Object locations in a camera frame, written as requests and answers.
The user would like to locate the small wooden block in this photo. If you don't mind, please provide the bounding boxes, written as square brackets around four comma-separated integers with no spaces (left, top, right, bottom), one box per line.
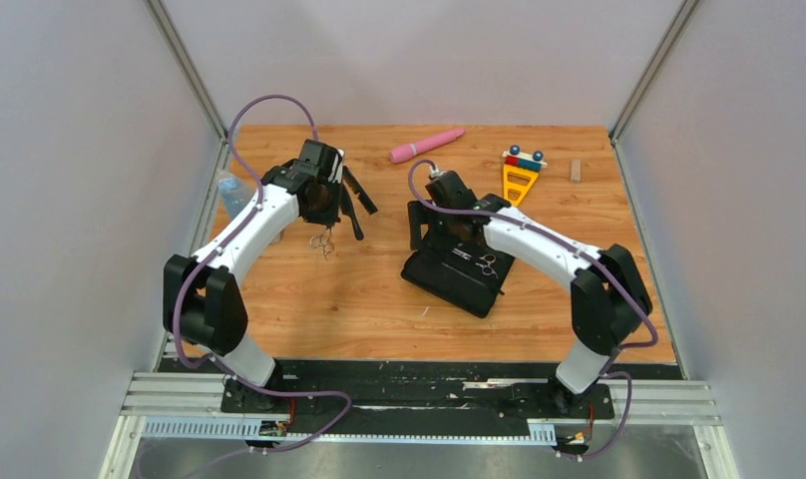
[570,159,582,183]

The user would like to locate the silver thinning scissors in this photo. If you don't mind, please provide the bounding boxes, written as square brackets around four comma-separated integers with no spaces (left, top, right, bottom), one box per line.
[451,247,498,277]

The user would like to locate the black zip tool case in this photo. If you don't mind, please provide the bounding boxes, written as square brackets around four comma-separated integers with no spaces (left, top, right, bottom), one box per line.
[401,245,515,318]

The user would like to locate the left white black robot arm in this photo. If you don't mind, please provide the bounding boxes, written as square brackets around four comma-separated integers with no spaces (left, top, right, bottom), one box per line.
[163,140,345,412]

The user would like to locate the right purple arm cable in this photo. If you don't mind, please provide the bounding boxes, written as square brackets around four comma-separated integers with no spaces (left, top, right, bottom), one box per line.
[406,159,660,462]

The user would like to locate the left aluminium corner post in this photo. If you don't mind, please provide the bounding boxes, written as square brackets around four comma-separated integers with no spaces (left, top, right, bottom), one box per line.
[144,0,227,144]

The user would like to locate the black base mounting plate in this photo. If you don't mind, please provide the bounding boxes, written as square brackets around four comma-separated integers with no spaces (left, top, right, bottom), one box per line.
[220,359,615,436]

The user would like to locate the aluminium front rail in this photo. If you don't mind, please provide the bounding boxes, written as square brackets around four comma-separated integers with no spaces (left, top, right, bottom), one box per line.
[101,373,738,478]

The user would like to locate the right aluminium corner post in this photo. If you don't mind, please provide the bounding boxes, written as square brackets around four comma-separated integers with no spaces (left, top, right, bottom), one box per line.
[608,0,702,146]

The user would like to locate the colourful toy block bar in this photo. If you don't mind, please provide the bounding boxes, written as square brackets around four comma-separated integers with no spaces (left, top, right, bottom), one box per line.
[502,145,548,173]

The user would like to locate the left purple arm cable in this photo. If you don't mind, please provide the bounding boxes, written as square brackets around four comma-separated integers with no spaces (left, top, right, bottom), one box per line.
[172,93,353,479]

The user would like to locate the black barber comb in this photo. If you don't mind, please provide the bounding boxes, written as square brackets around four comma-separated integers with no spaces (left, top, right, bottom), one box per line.
[343,167,378,215]

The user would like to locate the yellow triangular toy frame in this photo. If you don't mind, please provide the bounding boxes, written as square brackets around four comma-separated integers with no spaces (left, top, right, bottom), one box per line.
[502,164,540,207]

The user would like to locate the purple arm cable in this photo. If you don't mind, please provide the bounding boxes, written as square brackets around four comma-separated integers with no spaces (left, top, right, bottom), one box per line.
[172,93,353,479]
[406,159,660,462]

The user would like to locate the pink cylindrical wand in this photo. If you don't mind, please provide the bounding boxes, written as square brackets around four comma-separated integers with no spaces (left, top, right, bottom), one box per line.
[388,128,465,164]

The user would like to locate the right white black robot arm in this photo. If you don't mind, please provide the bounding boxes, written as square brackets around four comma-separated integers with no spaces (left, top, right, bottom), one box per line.
[401,168,658,417]

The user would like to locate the aluminium corner post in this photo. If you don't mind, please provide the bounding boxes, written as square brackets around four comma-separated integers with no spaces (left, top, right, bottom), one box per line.
[608,0,702,146]
[144,0,227,144]

